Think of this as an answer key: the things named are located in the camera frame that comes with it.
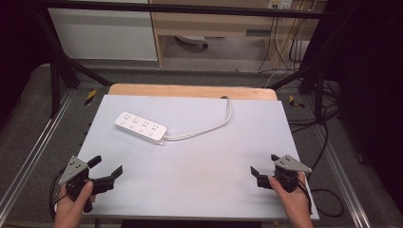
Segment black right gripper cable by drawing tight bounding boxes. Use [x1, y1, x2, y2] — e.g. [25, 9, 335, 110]
[297, 120, 345, 219]

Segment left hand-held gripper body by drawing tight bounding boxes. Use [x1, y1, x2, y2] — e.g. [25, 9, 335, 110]
[58, 155, 93, 202]

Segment person's left hand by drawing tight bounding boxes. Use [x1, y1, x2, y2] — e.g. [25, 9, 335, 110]
[53, 180, 96, 228]

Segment white power strip cable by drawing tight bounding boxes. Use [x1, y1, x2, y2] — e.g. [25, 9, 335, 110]
[163, 96, 233, 143]

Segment bundle of hanging cables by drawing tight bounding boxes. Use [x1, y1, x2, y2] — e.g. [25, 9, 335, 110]
[257, 9, 316, 89]

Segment grey chair base leg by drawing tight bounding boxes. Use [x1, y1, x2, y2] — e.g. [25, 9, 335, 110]
[174, 34, 210, 49]

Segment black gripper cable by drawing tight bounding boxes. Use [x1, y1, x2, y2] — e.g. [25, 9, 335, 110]
[48, 169, 69, 221]
[297, 120, 345, 219]

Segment black metal frame bar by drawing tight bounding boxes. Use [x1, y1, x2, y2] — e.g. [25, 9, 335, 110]
[37, 0, 327, 19]

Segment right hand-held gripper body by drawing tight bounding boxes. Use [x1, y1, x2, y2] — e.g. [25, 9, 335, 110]
[273, 154, 313, 194]

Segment white cabinet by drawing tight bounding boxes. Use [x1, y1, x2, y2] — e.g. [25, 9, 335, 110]
[47, 0, 159, 62]

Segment aluminium floor rail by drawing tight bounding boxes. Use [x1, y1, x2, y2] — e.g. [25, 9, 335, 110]
[0, 89, 76, 217]
[313, 123, 373, 228]

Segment black metal frame stand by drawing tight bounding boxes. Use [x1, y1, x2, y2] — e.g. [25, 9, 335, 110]
[33, 6, 114, 119]
[269, 0, 360, 124]

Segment person's right hand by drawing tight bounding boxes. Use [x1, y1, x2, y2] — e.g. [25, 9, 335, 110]
[268, 170, 315, 228]

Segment white power strip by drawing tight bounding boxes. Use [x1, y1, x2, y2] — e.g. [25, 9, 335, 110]
[114, 111, 168, 146]

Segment yellow black tape marker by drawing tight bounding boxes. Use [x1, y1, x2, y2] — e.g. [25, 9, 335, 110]
[288, 94, 306, 109]
[84, 88, 98, 106]

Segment black floor cables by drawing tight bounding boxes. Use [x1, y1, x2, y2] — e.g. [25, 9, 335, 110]
[287, 79, 342, 135]

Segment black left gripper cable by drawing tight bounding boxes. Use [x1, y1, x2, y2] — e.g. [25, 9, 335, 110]
[48, 169, 69, 221]

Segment white wall socket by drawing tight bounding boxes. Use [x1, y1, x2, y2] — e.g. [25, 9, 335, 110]
[267, 0, 295, 10]

